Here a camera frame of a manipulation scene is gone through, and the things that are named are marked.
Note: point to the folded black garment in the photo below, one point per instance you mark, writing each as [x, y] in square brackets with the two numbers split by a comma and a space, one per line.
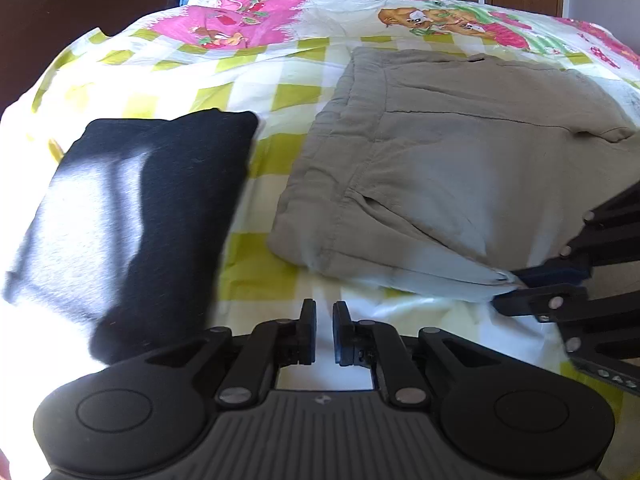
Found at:
[127, 239]

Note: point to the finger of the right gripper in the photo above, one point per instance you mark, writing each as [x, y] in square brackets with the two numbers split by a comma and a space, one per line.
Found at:
[555, 271]

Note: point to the dark wooden headboard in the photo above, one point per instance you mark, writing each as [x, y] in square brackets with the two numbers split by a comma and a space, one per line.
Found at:
[34, 32]

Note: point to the light grey khaki pants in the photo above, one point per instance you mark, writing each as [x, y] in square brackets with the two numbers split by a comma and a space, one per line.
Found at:
[442, 175]

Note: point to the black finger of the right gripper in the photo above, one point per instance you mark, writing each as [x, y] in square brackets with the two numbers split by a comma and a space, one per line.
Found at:
[555, 303]

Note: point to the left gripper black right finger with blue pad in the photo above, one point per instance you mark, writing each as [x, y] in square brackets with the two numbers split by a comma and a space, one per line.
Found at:
[378, 347]

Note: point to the checkered cartoon bed sheet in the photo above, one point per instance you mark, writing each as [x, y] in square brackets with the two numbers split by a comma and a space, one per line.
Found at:
[281, 59]

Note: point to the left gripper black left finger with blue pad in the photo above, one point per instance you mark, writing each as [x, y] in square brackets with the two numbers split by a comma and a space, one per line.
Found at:
[269, 347]

